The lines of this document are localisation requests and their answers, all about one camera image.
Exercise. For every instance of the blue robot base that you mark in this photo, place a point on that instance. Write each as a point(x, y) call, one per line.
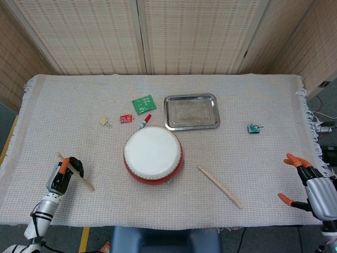
point(166, 241)

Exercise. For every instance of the white power strip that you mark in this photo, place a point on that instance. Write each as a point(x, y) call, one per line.
point(325, 129)

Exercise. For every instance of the woven bamboo folding screen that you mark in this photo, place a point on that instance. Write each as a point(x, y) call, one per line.
point(197, 39)

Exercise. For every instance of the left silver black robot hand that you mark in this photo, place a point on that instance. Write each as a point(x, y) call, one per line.
point(59, 179)

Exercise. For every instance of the small green toy tank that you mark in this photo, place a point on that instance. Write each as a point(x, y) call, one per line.
point(252, 128)

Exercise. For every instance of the yellow binder clip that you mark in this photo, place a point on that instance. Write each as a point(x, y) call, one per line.
point(104, 121)

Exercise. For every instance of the green circuit board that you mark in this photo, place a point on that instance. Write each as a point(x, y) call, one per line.
point(144, 104)

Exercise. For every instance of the red drum with white skin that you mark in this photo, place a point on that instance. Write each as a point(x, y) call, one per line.
point(151, 153)

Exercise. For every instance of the small red packet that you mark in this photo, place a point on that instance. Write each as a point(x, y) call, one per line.
point(126, 118)

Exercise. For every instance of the beige woven tablecloth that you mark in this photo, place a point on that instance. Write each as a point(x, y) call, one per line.
point(65, 105)

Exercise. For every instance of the wooden drumstick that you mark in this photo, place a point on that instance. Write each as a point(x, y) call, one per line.
point(219, 186)
point(85, 182)

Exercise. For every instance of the black box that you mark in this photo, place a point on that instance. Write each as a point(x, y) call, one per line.
point(331, 155)

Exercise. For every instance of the stainless steel tray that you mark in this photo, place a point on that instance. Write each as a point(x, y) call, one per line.
point(191, 112)

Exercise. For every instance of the orange snack bag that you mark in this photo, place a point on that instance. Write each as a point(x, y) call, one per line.
point(106, 247)

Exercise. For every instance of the red capped marker pen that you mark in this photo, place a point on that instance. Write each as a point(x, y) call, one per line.
point(144, 122)

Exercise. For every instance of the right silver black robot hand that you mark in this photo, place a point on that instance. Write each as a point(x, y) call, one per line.
point(322, 195)

